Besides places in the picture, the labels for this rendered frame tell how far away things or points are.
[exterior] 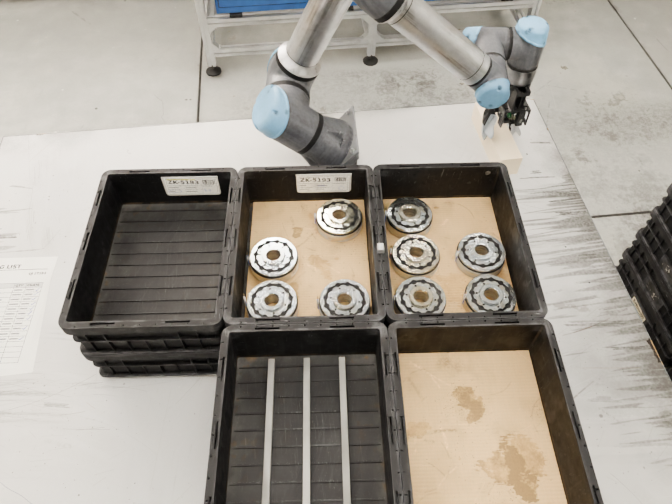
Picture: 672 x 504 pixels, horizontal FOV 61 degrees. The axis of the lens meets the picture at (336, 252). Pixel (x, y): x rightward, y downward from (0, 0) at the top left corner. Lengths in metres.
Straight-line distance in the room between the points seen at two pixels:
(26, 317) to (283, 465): 0.73
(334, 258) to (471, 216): 0.34
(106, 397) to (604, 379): 1.05
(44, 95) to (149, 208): 1.97
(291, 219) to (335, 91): 1.74
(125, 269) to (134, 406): 0.29
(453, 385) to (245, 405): 0.39
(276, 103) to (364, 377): 0.67
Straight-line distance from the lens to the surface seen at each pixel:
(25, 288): 1.53
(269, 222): 1.30
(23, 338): 1.46
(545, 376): 1.12
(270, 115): 1.38
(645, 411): 1.37
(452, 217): 1.33
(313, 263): 1.23
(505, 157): 1.60
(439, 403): 1.09
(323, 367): 1.11
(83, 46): 3.58
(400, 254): 1.21
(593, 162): 2.86
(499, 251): 1.26
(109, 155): 1.75
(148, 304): 1.23
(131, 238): 1.35
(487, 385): 1.13
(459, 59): 1.28
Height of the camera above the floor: 1.83
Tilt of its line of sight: 54 degrees down
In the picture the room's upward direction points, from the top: straight up
